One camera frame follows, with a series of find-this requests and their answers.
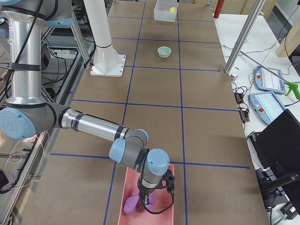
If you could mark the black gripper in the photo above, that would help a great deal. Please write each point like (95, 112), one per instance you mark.
(146, 190)

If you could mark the purple cloth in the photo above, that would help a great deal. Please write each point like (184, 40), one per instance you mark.
(131, 204)

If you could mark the mint green bowl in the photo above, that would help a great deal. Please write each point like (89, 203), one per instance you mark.
(164, 52)

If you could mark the yellow plastic cup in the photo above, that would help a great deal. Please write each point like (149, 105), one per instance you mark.
(172, 10)

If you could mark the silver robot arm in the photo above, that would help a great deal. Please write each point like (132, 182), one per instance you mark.
(31, 106)

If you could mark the clear plastic storage box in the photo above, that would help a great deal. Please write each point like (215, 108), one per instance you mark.
(161, 10)

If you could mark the black monitor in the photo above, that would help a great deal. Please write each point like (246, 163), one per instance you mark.
(278, 148)

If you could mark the small metal cylinder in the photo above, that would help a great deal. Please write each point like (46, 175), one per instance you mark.
(233, 77)

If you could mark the blue teach pendant near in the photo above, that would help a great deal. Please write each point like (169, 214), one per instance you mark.
(267, 105)

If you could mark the blue teach pendant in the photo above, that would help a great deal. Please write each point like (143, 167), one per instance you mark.
(266, 81)
(267, 105)

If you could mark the blue teach pendant far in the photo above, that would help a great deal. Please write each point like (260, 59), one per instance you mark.
(266, 81)

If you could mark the red cylinder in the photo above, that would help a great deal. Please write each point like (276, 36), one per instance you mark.
(218, 8)

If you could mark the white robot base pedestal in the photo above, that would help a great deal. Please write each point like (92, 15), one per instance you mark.
(106, 61)

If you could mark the aluminium frame post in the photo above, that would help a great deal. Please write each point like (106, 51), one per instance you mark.
(258, 5)

